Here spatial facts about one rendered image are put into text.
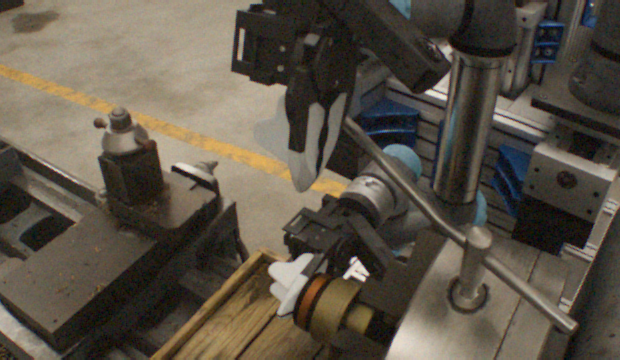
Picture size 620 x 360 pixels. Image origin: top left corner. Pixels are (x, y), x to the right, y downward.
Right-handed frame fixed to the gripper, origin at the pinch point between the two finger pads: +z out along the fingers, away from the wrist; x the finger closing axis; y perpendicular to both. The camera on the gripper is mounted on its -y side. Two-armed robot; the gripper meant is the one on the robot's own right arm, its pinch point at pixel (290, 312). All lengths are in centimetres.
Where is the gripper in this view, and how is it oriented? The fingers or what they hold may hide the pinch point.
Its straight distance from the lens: 68.4
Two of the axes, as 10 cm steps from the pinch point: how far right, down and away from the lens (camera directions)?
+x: 0.0, -7.8, -6.2
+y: -8.4, -3.4, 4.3
